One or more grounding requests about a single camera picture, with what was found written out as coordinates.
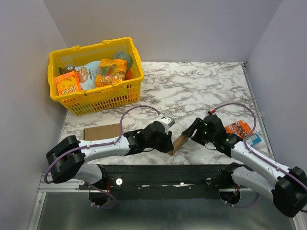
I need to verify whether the brown cardboard box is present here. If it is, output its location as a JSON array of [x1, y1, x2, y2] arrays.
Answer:
[[83, 124, 120, 141], [168, 135, 189, 156]]

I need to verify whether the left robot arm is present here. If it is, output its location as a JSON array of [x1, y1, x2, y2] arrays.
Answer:
[[45, 117, 175, 189]]

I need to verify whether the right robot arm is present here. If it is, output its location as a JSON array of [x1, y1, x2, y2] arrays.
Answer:
[[182, 114, 307, 218]]

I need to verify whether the orange small box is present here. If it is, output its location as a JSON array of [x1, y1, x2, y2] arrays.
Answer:
[[225, 120, 251, 139]]

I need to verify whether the folded brown cardboard box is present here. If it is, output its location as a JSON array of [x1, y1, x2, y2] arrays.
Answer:
[[83, 124, 120, 141]]

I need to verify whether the orange snack box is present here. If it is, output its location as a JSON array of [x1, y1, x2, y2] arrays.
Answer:
[[55, 70, 82, 96]]

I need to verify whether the light blue mint pack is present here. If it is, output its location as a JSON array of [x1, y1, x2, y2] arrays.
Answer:
[[246, 133, 262, 147]]

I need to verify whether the yellow plastic shopping basket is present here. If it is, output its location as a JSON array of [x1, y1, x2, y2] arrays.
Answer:
[[47, 37, 144, 115]]

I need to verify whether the orange round fruit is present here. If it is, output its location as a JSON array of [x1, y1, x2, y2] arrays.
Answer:
[[125, 70, 133, 80]]

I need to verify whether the yellow mango gummy bag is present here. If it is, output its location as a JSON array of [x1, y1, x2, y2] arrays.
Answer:
[[95, 59, 127, 88]]

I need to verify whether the grey green round sponge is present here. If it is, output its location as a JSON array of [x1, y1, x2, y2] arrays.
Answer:
[[112, 51, 133, 70]]

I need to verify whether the light blue cassava chips bag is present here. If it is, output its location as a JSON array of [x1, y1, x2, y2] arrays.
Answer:
[[74, 61, 100, 90]]

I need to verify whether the dark brown snack packet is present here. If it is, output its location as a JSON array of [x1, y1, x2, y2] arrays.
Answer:
[[59, 66, 75, 75]]

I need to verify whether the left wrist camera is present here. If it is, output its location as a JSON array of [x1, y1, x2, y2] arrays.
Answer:
[[158, 116, 175, 134]]

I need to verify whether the black mounting base plate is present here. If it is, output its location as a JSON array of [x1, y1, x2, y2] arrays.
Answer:
[[49, 163, 250, 201]]

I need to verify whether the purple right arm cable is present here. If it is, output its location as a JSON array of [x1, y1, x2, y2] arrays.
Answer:
[[209, 103, 307, 213]]

